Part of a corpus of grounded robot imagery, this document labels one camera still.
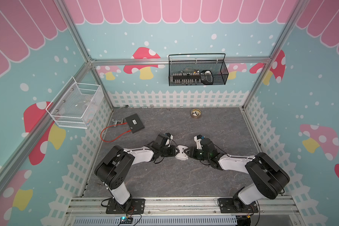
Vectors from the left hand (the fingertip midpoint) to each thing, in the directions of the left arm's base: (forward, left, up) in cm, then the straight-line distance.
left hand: (177, 153), depth 91 cm
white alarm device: (-2, -3, +1) cm, 4 cm away
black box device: (+26, +33, -1) cm, 42 cm away
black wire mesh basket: (+42, -12, +32) cm, 55 cm away
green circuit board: (-35, +27, -5) cm, 45 cm away
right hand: (0, -4, +3) cm, 5 cm away
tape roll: (+37, -15, -2) cm, 40 cm away
